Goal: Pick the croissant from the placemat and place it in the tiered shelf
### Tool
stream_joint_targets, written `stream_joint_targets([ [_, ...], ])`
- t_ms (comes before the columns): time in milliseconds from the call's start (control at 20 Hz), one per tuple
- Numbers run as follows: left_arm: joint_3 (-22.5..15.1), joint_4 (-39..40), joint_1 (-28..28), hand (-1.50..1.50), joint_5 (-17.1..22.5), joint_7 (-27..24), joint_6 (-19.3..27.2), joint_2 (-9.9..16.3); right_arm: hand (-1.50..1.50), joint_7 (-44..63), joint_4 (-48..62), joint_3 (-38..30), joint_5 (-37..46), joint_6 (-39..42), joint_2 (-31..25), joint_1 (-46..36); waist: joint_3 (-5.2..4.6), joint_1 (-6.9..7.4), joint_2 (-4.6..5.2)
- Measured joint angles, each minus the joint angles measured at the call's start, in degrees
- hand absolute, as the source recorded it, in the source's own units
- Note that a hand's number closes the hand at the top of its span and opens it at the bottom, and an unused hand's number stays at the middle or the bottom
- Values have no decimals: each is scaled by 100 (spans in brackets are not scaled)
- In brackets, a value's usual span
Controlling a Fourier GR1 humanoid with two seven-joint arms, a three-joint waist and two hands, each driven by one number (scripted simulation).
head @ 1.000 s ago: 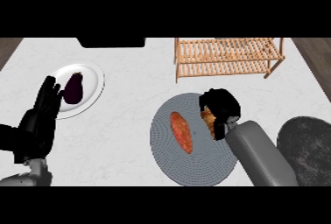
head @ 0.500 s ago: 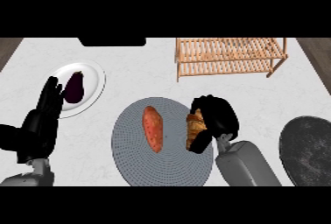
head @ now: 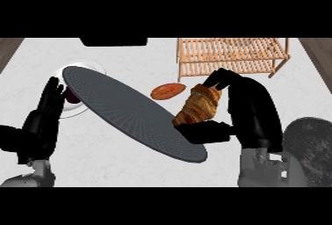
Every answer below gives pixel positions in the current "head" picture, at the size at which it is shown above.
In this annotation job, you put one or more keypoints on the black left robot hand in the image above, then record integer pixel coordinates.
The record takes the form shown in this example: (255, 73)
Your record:
(41, 123)

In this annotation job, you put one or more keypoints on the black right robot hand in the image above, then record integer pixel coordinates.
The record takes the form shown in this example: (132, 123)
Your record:
(253, 117)

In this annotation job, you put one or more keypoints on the brown croissant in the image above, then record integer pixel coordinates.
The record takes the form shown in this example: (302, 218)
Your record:
(200, 104)

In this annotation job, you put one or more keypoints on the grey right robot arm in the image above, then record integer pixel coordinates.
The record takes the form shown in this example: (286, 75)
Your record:
(266, 171)

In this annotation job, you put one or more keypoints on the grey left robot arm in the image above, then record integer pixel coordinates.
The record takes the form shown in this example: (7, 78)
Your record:
(35, 175)

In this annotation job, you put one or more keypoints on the wooden tiered shelf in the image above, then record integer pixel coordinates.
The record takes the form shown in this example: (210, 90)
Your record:
(231, 57)

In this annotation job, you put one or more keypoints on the dark grey round placemat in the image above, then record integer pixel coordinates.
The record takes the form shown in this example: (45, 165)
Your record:
(131, 110)

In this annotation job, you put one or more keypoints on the white round plate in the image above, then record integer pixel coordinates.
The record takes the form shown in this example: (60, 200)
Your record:
(76, 110)

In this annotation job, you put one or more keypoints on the dark purple round fruit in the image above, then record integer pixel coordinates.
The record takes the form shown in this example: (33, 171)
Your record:
(72, 97)

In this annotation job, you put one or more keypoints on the dark speckled round object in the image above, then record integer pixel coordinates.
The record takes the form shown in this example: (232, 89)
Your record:
(312, 149)

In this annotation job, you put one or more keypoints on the orange oval bread roll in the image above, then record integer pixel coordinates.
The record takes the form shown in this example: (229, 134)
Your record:
(167, 91)

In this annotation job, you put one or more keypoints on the black appliance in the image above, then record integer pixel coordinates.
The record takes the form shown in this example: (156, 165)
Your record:
(114, 42)

